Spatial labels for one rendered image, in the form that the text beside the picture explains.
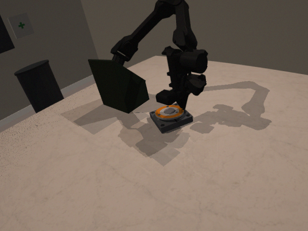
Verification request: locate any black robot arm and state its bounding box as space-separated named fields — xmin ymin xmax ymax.
xmin=111 ymin=0 xmax=208 ymax=96

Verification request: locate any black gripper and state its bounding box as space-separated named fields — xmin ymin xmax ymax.
xmin=156 ymin=70 xmax=190 ymax=110

